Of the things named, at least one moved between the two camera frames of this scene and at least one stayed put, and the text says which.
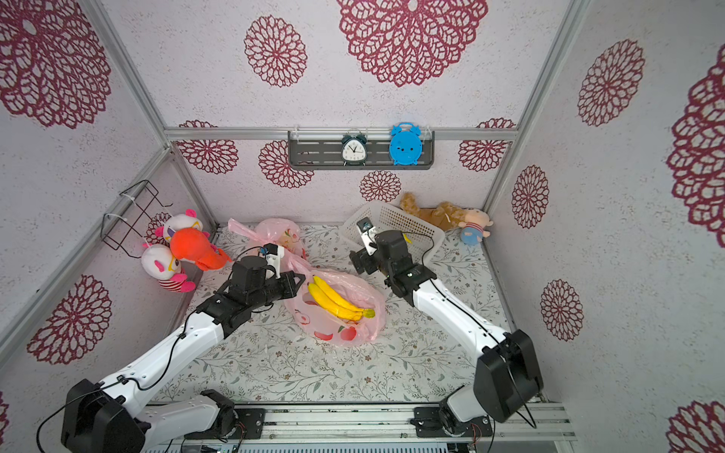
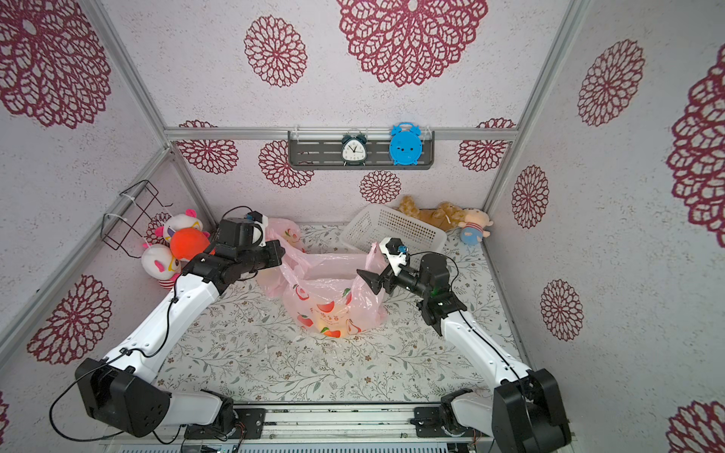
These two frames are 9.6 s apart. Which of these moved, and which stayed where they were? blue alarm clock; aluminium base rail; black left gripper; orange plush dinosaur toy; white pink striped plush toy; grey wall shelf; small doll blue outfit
Moved: black left gripper
Stayed: small doll blue outfit; white pink striped plush toy; blue alarm clock; grey wall shelf; orange plush dinosaur toy; aluminium base rail
